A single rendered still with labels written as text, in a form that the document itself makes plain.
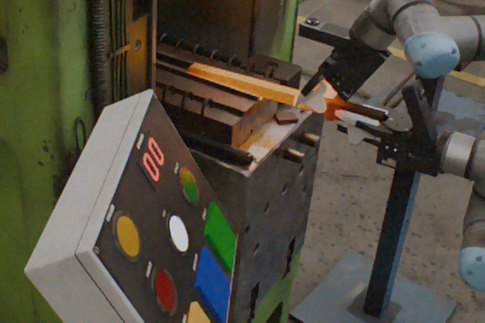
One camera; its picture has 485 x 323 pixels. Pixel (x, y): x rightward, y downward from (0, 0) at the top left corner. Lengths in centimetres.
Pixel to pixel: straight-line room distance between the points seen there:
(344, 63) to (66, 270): 72
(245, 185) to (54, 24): 50
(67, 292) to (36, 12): 46
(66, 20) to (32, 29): 6
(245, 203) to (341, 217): 142
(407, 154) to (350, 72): 19
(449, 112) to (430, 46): 91
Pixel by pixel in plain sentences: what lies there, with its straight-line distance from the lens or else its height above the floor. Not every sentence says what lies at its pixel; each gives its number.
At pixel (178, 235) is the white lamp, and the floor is 109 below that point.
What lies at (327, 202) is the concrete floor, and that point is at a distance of 281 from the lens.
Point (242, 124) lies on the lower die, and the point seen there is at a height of 96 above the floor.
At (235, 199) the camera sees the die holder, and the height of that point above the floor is 84.
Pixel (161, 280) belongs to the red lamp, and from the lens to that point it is 81.
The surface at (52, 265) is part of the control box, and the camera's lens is 73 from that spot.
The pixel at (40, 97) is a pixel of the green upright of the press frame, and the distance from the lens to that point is 112.
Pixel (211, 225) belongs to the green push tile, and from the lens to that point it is 99.
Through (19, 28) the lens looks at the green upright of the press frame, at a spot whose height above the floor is 123.
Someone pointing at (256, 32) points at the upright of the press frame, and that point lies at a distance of 165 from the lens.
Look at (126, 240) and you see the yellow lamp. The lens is 77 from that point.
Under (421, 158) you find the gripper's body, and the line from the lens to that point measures 132.
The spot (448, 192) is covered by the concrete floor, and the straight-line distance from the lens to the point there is 303.
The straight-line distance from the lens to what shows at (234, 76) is 143.
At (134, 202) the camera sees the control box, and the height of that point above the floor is 117.
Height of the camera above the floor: 167
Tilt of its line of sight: 29 degrees down
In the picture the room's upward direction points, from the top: 4 degrees clockwise
